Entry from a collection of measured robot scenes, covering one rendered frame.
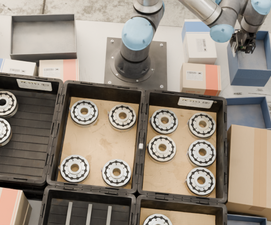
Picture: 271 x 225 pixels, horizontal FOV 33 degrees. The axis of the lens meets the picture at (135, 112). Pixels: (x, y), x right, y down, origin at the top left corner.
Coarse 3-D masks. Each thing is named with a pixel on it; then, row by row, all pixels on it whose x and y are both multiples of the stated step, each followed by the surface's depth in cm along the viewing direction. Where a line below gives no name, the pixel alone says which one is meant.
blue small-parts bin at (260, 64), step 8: (264, 32) 195; (256, 40) 200; (264, 40) 199; (256, 48) 198; (264, 48) 198; (232, 56) 195; (240, 56) 196; (248, 56) 196; (256, 56) 196; (264, 56) 197; (240, 64) 194; (248, 64) 194; (256, 64) 195; (264, 64) 195; (240, 72) 187; (248, 72) 187; (256, 72) 187; (264, 72) 187
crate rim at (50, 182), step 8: (72, 80) 167; (64, 88) 165; (112, 88) 167; (120, 88) 167; (128, 88) 169; (136, 88) 167; (64, 96) 164; (144, 96) 166; (56, 128) 158; (56, 136) 157; (56, 144) 155; (136, 152) 156; (136, 160) 155; (48, 168) 152; (136, 168) 155; (48, 176) 150; (136, 176) 152; (48, 184) 150; (56, 184) 149; (64, 184) 150; (80, 184) 150; (88, 184) 150; (136, 184) 151; (128, 192) 150
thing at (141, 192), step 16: (192, 96) 168; (208, 96) 168; (144, 112) 163; (224, 112) 167; (144, 128) 160; (224, 128) 163; (144, 144) 158; (224, 144) 161; (224, 160) 157; (224, 176) 156; (144, 192) 150; (160, 192) 151; (224, 192) 152
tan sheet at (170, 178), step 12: (156, 108) 176; (168, 108) 176; (180, 120) 174; (180, 132) 172; (180, 144) 170; (180, 156) 168; (144, 168) 164; (156, 168) 165; (168, 168) 165; (180, 168) 165; (192, 168) 166; (144, 180) 162; (156, 180) 163; (168, 180) 163; (180, 180) 163; (168, 192) 161; (180, 192) 161
